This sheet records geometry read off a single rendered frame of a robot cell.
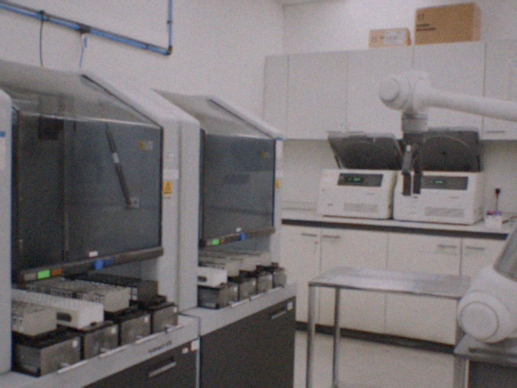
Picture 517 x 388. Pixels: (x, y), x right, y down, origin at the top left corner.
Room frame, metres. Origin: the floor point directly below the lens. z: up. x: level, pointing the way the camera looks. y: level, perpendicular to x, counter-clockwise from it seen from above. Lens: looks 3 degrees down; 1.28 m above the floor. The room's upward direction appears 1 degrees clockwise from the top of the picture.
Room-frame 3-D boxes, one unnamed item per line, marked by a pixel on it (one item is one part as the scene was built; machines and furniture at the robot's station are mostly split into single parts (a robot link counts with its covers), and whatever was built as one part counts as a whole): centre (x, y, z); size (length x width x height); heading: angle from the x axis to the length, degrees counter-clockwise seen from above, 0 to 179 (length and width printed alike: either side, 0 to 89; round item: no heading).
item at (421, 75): (2.08, -0.52, 1.54); 0.13 x 0.11 x 0.16; 146
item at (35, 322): (1.59, 0.58, 0.85); 0.12 x 0.02 x 0.06; 153
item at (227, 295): (2.46, 0.38, 0.78); 0.73 x 0.14 x 0.09; 62
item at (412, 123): (2.10, -0.53, 1.43); 0.09 x 0.09 x 0.06
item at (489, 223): (4.11, -1.63, 0.93); 0.30 x 0.10 x 0.06; 146
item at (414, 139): (2.10, -0.53, 1.36); 0.08 x 0.07 x 0.09; 152
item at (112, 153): (1.90, 0.68, 1.28); 0.61 x 0.51 x 0.63; 152
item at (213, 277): (2.40, 0.27, 0.83); 0.30 x 0.10 x 0.06; 62
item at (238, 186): (2.67, 0.28, 1.28); 0.61 x 0.51 x 0.63; 152
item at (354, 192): (4.76, -0.83, 1.22); 0.62 x 0.56 x 0.64; 150
